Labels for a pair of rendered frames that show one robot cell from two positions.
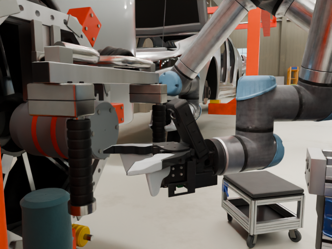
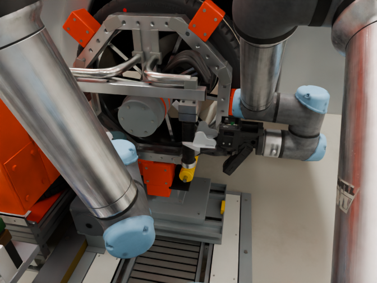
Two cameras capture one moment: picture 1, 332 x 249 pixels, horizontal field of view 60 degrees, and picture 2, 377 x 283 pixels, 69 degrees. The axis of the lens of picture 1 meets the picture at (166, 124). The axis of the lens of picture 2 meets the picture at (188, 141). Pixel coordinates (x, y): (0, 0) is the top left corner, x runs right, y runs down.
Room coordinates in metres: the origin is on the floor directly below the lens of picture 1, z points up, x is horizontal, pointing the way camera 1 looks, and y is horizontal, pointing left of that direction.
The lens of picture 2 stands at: (0.65, -0.62, 1.26)
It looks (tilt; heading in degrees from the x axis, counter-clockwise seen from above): 33 degrees down; 80
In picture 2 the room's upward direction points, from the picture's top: straight up
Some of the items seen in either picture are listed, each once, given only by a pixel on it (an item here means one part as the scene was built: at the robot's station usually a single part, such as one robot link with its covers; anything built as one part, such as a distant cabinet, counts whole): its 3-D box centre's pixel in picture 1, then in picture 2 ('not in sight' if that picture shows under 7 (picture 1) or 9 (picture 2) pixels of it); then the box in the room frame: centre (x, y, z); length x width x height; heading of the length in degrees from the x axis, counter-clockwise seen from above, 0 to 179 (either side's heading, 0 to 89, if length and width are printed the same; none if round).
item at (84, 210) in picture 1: (80, 162); not in sight; (0.44, 0.13, 0.83); 0.04 x 0.04 x 0.16
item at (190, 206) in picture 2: not in sight; (170, 178); (0.74, 0.46, 0.32); 0.40 x 0.30 x 0.28; 160
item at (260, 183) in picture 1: (258, 205); not in sight; (1.78, -0.60, 0.17); 0.43 x 0.36 x 0.34; 14
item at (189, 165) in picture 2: (159, 130); (188, 142); (0.76, 0.02, 0.83); 0.04 x 0.04 x 0.16
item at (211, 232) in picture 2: not in sight; (178, 205); (0.78, 0.44, 0.13); 0.50 x 0.36 x 0.10; 160
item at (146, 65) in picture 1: (105, 50); (170, 56); (0.73, 0.15, 1.03); 0.19 x 0.18 x 0.11; 70
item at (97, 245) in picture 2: not in sight; (111, 201); (0.44, 0.41, 0.26); 0.42 x 0.18 x 0.35; 70
